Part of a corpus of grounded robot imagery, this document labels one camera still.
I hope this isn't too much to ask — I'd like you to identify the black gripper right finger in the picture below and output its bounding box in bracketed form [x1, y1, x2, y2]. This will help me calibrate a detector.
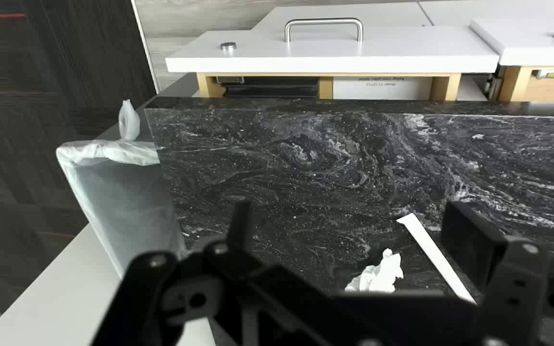
[441, 200, 552, 346]

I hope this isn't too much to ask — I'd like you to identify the white drawer with bar handle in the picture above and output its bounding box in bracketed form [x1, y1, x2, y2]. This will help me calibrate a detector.
[164, 0, 502, 104]

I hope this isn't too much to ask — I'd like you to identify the white flat stick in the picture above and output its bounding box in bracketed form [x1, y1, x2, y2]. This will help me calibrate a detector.
[397, 211, 477, 303]

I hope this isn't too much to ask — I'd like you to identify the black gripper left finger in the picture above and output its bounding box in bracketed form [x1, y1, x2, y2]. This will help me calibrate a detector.
[93, 198, 254, 346]

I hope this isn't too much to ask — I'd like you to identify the silver trash bin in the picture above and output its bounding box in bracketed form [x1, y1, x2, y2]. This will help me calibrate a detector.
[54, 136, 187, 278]

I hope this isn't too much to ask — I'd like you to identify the clear plastic bin liner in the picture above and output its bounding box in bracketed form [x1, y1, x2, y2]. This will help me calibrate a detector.
[54, 98, 187, 278]

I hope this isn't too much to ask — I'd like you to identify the silver drawer bar handle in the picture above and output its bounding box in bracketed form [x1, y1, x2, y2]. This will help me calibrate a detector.
[283, 15, 366, 44]

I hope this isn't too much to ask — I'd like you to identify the crumpled white paper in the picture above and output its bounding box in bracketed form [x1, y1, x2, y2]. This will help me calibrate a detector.
[343, 248, 408, 296]

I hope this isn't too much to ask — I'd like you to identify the white drawer with wooden interior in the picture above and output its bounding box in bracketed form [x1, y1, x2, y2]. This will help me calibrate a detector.
[470, 15, 554, 105]

